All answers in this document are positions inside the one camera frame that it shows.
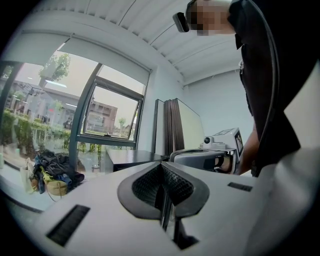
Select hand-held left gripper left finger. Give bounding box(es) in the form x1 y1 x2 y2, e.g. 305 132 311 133
18 161 176 256

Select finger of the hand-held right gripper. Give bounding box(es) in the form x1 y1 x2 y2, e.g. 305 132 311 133
170 148 216 171

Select white roller blind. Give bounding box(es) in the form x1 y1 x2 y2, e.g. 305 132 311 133
0 29 73 67
58 36 153 87

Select black clothes pile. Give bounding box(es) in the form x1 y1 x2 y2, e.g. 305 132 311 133
33 148 86 192

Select person's face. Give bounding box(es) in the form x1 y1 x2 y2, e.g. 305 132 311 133
186 0 237 36

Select large glass window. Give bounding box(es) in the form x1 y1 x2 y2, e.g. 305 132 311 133
0 49 151 176

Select head-mounted camera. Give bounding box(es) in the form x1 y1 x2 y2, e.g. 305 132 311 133
172 11 191 33

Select white tote bag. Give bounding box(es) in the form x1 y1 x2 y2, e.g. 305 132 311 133
19 157 36 195

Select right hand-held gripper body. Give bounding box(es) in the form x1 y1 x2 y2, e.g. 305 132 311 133
199 127 245 175

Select dark-framed tilting window sash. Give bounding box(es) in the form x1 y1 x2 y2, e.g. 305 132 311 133
76 77 145 148

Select person's black shirt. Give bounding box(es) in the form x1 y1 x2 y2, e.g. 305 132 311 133
228 0 320 178

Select person's right forearm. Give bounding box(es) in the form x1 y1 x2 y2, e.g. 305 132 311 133
236 128 261 177

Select folded partition panels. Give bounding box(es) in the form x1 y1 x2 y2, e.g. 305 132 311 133
154 98 206 161

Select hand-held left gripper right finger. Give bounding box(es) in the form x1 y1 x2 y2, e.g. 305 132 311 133
162 161 260 256

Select straw bag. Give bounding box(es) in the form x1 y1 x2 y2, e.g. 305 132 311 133
45 178 69 202

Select black glass-door fridge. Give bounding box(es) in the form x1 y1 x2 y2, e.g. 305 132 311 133
106 149 171 174

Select person's right hand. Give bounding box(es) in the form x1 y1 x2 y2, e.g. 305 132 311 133
214 154 232 174

